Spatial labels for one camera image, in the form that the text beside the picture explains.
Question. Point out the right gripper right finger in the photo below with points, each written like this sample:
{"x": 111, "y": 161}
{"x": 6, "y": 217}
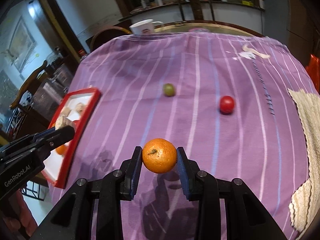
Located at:
{"x": 191, "y": 177}

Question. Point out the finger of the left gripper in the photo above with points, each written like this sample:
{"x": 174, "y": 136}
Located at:
{"x": 53, "y": 138}

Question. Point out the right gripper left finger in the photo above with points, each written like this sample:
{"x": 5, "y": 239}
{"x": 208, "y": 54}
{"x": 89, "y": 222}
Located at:
{"x": 131, "y": 169}

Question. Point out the orange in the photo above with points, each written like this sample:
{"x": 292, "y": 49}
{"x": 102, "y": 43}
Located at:
{"x": 61, "y": 150}
{"x": 159, "y": 156}

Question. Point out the red tomato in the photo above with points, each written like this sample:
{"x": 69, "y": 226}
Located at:
{"x": 227, "y": 104}

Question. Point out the green grape fruit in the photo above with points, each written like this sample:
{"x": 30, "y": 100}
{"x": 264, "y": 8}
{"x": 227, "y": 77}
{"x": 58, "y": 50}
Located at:
{"x": 169, "y": 90}

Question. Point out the beige cut root piece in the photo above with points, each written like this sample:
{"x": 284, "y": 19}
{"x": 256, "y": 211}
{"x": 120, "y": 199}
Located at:
{"x": 63, "y": 121}

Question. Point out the wooden chair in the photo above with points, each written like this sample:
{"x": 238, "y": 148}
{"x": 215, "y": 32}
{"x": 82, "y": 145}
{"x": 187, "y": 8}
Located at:
{"x": 31, "y": 85}

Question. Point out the red rimmed white tray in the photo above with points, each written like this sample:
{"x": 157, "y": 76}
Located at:
{"x": 70, "y": 119}

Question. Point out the purple striped tablecloth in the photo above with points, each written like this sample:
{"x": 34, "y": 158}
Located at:
{"x": 262, "y": 141}

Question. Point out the white mug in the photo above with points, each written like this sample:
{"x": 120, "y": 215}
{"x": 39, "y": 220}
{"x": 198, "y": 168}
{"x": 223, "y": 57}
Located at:
{"x": 145, "y": 27}

